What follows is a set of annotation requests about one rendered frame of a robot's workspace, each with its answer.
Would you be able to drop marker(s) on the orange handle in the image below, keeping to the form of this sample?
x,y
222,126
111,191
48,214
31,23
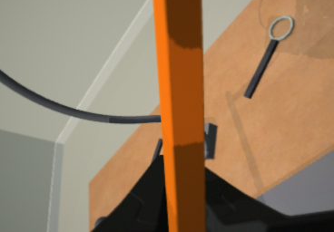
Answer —
x,y
179,46

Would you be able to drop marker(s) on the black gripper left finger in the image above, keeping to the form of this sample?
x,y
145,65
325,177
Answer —
x,y
144,209

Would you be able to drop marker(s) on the grey loop with dark grey handle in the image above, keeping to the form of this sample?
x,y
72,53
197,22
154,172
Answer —
x,y
267,56
157,150

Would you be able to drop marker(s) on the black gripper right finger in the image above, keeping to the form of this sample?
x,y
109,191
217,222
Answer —
x,y
227,209

